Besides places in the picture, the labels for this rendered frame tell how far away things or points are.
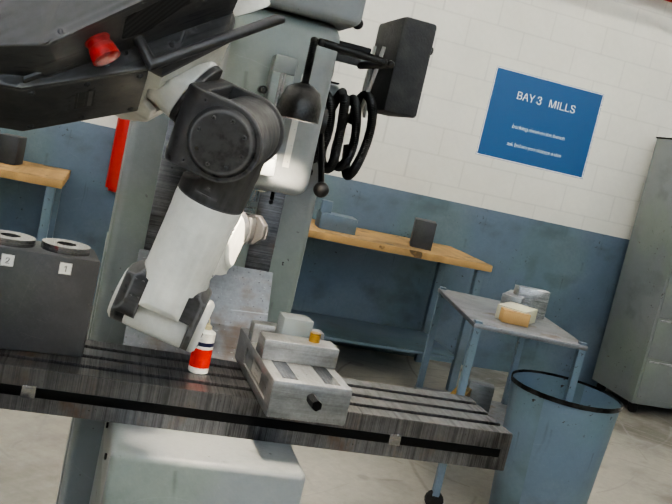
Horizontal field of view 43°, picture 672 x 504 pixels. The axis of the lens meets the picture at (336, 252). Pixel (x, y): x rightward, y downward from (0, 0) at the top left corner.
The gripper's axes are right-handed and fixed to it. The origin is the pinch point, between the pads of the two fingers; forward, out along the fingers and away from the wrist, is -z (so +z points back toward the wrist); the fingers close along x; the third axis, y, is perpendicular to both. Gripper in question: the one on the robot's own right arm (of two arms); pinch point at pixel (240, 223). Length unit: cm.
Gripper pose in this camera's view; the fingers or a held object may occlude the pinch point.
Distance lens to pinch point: 164.4
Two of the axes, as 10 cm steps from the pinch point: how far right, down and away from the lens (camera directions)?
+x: -9.7, -2.3, 1.0
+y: -2.2, 9.7, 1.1
